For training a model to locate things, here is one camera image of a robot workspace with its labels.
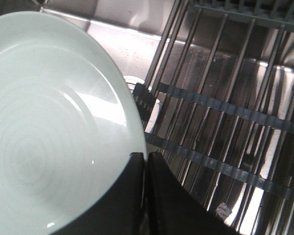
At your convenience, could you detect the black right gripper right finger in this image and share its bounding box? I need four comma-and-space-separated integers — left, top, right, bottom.
147, 152, 238, 235

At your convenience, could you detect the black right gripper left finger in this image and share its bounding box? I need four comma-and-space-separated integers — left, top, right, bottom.
54, 152, 145, 235

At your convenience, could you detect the light green round plate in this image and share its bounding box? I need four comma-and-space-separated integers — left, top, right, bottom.
0, 11, 146, 235

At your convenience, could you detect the grey metal dish drying rack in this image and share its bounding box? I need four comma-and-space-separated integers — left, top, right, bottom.
134, 0, 294, 235

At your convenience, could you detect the stainless steel sink basin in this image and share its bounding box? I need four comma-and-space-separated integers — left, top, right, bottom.
39, 0, 294, 235

